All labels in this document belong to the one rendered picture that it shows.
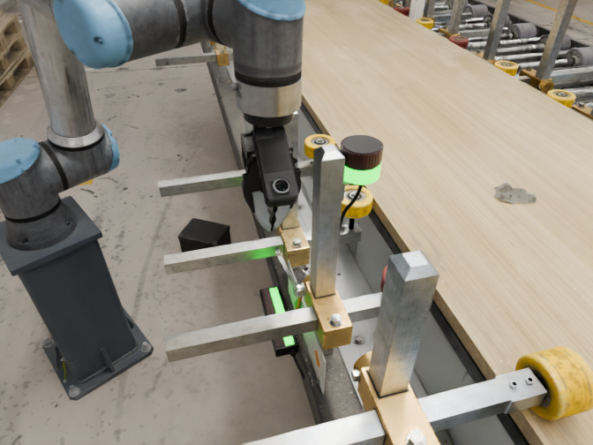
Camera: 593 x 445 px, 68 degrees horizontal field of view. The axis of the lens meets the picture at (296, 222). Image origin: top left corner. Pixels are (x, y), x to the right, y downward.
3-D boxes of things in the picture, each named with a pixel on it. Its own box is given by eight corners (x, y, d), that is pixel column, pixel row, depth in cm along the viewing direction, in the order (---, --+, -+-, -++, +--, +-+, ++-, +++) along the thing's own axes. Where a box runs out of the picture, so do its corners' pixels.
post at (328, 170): (312, 365, 89) (321, 155, 59) (308, 350, 92) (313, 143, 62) (329, 360, 90) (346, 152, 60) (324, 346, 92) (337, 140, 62)
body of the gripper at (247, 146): (285, 161, 74) (287, 92, 67) (298, 189, 68) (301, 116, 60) (240, 166, 73) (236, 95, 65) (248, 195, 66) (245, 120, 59)
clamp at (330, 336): (322, 350, 74) (324, 332, 71) (301, 292, 84) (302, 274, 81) (354, 343, 75) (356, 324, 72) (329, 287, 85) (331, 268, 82)
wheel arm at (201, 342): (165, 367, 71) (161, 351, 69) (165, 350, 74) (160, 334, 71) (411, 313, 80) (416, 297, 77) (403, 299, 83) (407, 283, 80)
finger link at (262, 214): (266, 214, 78) (265, 169, 72) (273, 235, 73) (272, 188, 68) (248, 215, 77) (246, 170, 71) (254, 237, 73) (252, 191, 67)
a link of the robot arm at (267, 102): (310, 85, 57) (235, 90, 55) (308, 120, 60) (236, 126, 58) (293, 62, 64) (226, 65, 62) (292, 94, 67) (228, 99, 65)
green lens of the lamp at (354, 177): (346, 187, 62) (348, 174, 60) (333, 165, 66) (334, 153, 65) (386, 181, 63) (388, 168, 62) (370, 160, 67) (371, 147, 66)
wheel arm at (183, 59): (156, 69, 186) (154, 58, 184) (156, 65, 189) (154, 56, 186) (258, 60, 195) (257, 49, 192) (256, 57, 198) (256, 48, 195)
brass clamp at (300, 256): (285, 268, 96) (284, 252, 92) (272, 230, 106) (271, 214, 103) (312, 263, 97) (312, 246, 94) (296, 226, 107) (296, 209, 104)
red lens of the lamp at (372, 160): (348, 172, 60) (349, 158, 59) (334, 151, 65) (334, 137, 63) (388, 166, 61) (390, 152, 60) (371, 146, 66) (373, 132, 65)
